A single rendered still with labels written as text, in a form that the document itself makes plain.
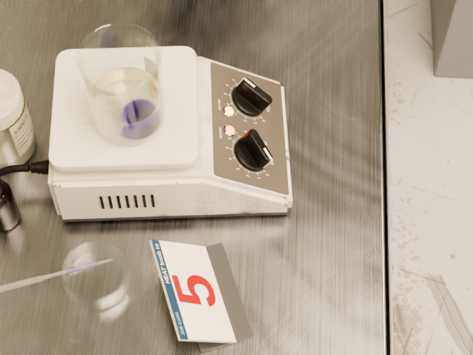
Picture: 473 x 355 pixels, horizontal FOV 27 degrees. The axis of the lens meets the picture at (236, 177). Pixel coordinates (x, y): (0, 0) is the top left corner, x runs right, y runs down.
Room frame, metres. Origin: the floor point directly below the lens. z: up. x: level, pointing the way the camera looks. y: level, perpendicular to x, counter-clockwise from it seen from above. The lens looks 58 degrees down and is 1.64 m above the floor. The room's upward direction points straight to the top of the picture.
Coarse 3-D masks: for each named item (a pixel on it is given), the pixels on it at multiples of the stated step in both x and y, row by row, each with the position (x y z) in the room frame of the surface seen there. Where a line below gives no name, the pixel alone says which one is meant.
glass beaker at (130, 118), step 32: (96, 32) 0.49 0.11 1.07; (128, 32) 0.49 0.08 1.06; (96, 64) 0.48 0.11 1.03; (128, 64) 0.49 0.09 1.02; (96, 96) 0.44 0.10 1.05; (128, 96) 0.43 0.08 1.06; (160, 96) 0.45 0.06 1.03; (96, 128) 0.44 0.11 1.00; (128, 128) 0.43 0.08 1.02; (160, 128) 0.45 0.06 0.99
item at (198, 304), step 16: (176, 256) 0.37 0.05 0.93; (192, 256) 0.37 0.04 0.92; (176, 272) 0.35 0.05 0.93; (192, 272) 0.36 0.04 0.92; (208, 272) 0.36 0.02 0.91; (176, 288) 0.34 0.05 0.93; (192, 288) 0.34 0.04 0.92; (208, 288) 0.35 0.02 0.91; (192, 304) 0.32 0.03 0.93; (208, 304) 0.33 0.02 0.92; (192, 320) 0.31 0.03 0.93; (208, 320) 0.31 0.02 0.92; (224, 320) 0.32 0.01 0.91; (192, 336) 0.29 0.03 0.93; (208, 336) 0.30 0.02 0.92; (224, 336) 0.30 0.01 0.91
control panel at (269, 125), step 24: (216, 72) 0.53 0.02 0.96; (240, 72) 0.54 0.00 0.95; (216, 96) 0.50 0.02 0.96; (216, 120) 0.48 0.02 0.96; (240, 120) 0.48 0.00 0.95; (264, 120) 0.49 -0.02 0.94; (216, 144) 0.45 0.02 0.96; (216, 168) 0.43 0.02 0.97; (240, 168) 0.43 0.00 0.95; (264, 168) 0.44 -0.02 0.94; (288, 192) 0.43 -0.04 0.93
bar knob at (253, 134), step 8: (248, 136) 0.46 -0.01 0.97; (256, 136) 0.46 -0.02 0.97; (240, 144) 0.46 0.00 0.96; (248, 144) 0.45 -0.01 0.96; (256, 144) 0.45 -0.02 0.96; (264, 144) 0.45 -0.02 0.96; (240, 152) 0.45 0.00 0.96; (248, 152) 0.45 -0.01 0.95; (256, 152) 0.45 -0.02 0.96; (264, 152) 0.45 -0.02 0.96; (240, 160) 0.44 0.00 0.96; (248, 160) 0.44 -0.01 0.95; (256, 160) 0.44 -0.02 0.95; (264, 160) 0.44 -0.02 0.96; (248, 168) 0.44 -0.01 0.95; (256, 168) 0.44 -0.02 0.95
